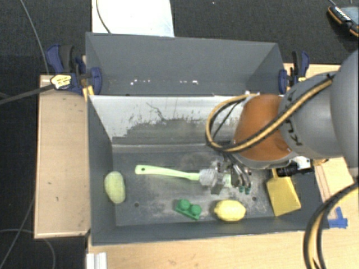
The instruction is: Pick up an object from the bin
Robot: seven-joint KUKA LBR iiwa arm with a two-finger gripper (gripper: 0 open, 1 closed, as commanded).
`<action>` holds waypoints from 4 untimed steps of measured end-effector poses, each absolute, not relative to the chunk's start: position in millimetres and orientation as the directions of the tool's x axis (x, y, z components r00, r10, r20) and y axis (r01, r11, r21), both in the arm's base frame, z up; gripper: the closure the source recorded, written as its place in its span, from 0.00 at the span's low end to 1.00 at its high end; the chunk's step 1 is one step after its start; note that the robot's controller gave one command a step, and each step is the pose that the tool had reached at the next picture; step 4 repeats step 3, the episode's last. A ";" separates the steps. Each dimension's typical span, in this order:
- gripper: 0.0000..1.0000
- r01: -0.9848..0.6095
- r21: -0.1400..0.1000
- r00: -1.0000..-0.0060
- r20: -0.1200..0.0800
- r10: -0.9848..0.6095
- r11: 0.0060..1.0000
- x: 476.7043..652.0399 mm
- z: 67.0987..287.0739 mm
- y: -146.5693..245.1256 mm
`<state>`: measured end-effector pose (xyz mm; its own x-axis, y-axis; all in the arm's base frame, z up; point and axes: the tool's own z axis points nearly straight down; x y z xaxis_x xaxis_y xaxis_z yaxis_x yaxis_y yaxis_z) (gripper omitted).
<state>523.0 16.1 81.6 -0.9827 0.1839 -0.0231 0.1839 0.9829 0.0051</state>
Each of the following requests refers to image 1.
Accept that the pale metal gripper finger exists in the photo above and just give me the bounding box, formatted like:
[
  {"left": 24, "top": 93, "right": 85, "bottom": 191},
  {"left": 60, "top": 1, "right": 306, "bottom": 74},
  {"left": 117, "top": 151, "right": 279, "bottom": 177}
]
[
  {"left": 210, "top": 177, "right": 227, "bottom": 195},
  {"left": 214, "top": 162, "right": 227, "bottom": 177}
]

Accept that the yellow lemon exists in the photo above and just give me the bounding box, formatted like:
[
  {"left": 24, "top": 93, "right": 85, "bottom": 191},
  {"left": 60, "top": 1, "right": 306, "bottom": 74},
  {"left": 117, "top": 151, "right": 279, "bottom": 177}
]
[{"left": 213, "top": 200, "right": 247, "bottom": 222}]

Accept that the green toy brick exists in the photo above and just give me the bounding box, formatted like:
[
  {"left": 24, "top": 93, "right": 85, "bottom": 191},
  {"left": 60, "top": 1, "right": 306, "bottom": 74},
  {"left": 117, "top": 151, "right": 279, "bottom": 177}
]
[{"left": 174, "top": 199, "right": 203, "bottom": 221}]

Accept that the yellow sponge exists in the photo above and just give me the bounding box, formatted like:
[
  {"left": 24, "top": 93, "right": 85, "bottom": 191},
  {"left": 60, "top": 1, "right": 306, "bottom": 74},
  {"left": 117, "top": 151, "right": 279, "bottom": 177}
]
[{"left": 265, "top": 169, "right": 302, "bottom": 217}]

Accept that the pale green dish brush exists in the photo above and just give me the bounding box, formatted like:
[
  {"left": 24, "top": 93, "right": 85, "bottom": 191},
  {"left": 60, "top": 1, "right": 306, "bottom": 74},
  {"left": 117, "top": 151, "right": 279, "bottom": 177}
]
[{"left": 134, "top": 164, "right": 218, "bottom": 187}]

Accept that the pale yellow-green toy potato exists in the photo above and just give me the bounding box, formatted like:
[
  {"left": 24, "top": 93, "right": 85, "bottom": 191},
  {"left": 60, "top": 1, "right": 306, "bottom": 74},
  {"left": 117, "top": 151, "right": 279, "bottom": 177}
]
[{"left": 104, "top": 170, "right": 126, "bottom": 205}]

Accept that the grey metal bin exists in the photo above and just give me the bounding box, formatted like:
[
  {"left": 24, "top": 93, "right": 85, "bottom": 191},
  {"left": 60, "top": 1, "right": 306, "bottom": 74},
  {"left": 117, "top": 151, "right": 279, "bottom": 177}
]
[{"left": 84, "top": 31, "right": 329, "bottom": 246}]

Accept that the pale wood board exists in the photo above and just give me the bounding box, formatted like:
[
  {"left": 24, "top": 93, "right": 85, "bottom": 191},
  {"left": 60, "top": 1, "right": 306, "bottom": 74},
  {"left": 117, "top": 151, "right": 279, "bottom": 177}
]
[{"left": 34, "top": 74, "right": 91, "bottom": 239}]

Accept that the black cylinder on white bracket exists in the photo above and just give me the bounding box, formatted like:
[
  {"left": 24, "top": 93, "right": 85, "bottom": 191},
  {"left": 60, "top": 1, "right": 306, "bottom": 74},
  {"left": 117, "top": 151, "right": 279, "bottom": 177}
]
[{"left": 275, "top": 156, "right": 314, "bottom": 178}]

